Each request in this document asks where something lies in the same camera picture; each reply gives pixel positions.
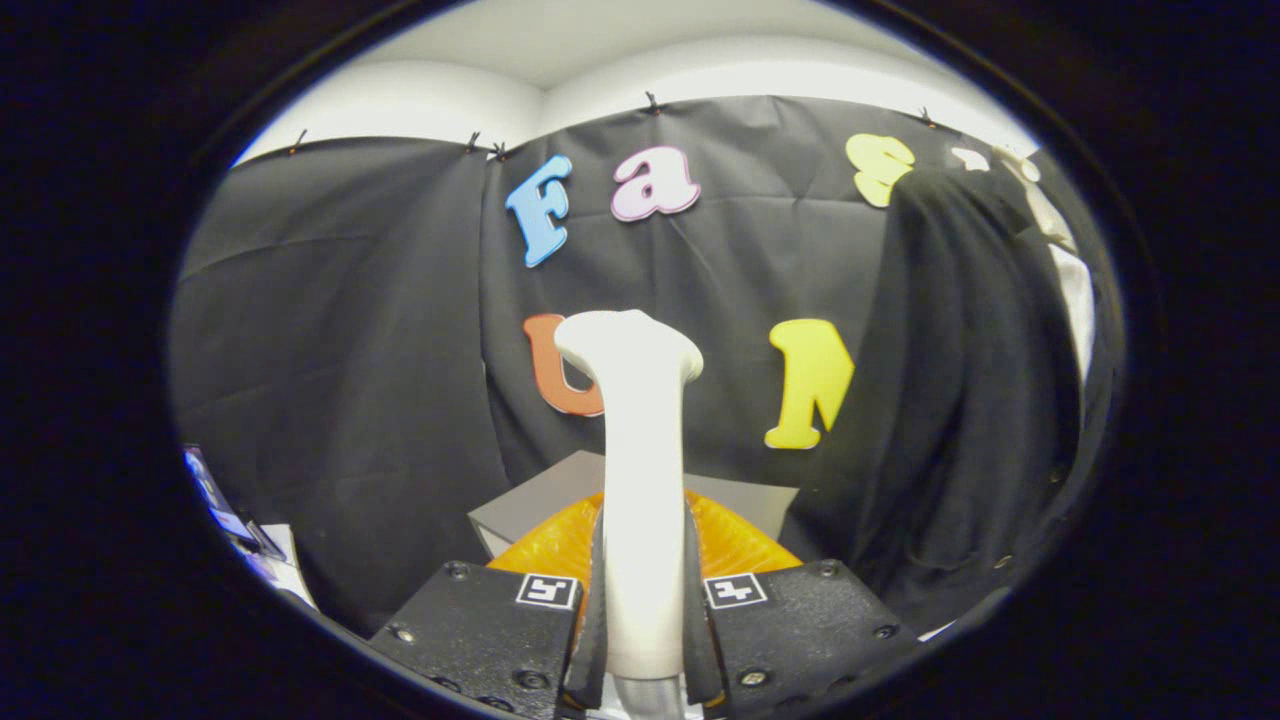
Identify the white paper sheet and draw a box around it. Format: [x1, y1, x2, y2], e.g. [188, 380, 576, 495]
[245, 523, 319, 609]

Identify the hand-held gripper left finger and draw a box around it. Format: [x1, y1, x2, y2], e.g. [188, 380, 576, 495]
[366, 490, 609, 720]

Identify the white mannequin torso on stand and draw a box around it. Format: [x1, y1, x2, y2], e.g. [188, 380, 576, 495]
[990, 143, 1096, 386]

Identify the dark device with screen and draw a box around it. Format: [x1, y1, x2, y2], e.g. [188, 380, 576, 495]
[183, 445, 291, 561]

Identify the white garment steamer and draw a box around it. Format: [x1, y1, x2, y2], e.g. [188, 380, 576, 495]
[553, 310, 704, 720]

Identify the grey cabinet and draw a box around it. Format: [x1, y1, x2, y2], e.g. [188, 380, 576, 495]
[468, 450, 801, 561]

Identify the black backdrop cloth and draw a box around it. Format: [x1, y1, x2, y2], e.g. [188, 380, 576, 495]
[170, 95, 1061, 641]

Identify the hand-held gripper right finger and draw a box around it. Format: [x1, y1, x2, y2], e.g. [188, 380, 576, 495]
[683, 490, 926, 720]

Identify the black suit jacket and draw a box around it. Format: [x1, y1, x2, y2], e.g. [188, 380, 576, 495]
[780, 165, 1116, 636]

